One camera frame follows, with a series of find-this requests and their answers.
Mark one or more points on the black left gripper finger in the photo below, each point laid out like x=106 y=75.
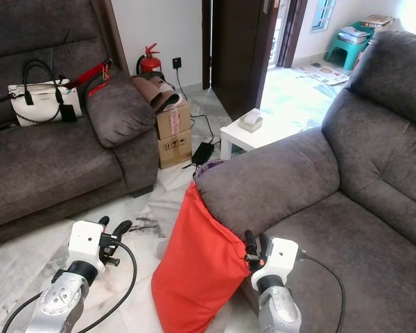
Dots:
x=122 y=228
x=103 y=221

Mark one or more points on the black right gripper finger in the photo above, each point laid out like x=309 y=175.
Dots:
x=250 y=243
x=263 y=243

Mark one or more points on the red pillow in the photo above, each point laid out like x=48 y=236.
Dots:
x=197 y=270

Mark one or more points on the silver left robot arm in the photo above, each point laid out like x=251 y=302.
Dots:
x=59 y=302

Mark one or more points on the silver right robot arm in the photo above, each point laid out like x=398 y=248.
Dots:
x=279 y=312

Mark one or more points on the dark grey fabric sofa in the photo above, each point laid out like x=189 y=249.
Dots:
x=360 y=229
x=48 y=173

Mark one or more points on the purple patterned bag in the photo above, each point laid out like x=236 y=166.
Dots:
x=204 y=166

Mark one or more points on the cardboard box black symbols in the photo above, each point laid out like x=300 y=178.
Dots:
x=175 y=151

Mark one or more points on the black power adapter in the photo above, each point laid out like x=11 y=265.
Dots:
x=202 y=152

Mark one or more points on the white side table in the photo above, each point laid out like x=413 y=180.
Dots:
x=256 y=135

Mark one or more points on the beige tissue box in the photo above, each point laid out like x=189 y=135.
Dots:
x=251 y=122

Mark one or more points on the cardboard box pink tape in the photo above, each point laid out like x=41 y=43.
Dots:
x=175 y=119

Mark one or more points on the beige brown padded cushion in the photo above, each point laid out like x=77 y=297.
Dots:
x=156 y=90

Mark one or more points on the red fire extinguisher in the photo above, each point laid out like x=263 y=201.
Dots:
x=150 y=64

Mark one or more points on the printed newspaper sheets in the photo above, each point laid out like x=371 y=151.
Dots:
x=322 y=73

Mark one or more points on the dark wooden door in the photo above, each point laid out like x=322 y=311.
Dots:
x=239 y=55

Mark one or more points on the green plastic stool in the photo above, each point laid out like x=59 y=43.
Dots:
x=341 y=52

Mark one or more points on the tan flat cardboard box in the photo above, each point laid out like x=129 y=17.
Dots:
x=378 y=23

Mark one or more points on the black wall socket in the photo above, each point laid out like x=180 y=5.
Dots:
x=177 y=62

